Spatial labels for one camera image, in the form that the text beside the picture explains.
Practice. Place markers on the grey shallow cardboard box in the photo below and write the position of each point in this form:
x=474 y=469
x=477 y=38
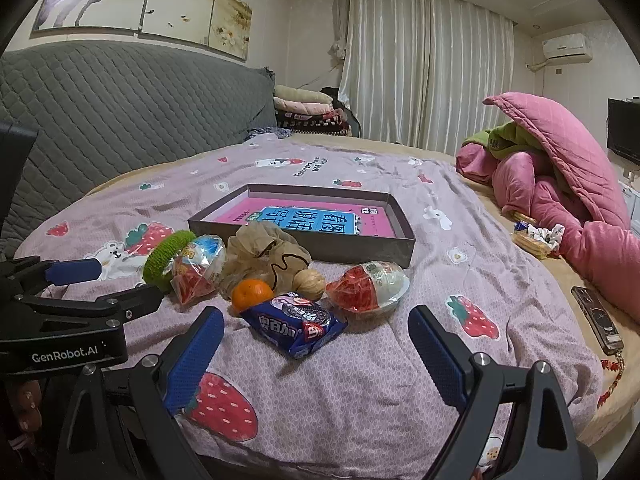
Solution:
x=338 y=248

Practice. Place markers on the tan walnut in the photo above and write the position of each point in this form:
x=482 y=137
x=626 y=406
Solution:
x=309 y=283

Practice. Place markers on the lilac strawberry print bedsheet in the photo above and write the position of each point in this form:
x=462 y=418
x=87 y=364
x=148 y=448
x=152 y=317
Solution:
x=363 y=406

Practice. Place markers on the pink quilted comforter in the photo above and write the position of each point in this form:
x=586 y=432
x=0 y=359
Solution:
x=571 y=182

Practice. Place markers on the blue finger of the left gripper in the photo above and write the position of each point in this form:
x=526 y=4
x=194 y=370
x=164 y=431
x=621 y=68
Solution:
x=62 y=273
x=133 y=303

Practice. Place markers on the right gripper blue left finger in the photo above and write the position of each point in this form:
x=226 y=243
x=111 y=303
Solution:
x=187 y=356

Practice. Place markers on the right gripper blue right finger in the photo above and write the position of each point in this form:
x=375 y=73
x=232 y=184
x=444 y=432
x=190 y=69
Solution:
x=444 y=356

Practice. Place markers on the beige mesh drawstring pouch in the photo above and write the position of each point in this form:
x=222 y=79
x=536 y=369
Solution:
x=260 y=250

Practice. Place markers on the black wall television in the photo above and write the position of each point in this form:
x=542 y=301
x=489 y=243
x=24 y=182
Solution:
x=624 y=129

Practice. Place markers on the pink and blue book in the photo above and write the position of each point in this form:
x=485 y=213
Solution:
x=305 y=216

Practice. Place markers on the orange tangerine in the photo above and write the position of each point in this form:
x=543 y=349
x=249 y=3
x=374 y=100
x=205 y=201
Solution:
x=249 y=293

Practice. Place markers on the blue Oreo cookie packet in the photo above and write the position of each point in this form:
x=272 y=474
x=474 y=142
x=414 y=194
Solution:
x=295 y=325

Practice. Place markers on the green garment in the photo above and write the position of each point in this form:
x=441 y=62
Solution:
x=504 y=140

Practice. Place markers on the white wall air conditioner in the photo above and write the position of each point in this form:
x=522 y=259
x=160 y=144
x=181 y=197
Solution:
x=568 y=49

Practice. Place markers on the grey quilted headboard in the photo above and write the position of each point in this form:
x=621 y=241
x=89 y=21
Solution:
x=103 y=108

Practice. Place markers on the white pleated curtain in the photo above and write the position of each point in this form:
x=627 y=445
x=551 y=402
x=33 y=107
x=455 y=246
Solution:
x=416 y=72

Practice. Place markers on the blossom tree wall painting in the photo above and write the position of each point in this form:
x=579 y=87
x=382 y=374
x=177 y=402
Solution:
x=223 y=25

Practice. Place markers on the stack of folded blankets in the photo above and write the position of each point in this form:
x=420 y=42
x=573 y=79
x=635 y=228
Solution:
x=308 y=111

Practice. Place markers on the red-white surprise egg toy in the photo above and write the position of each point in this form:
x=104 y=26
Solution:
x=370 y=288

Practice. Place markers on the person's left hand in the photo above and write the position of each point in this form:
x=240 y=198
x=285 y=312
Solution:
x=26 y=403

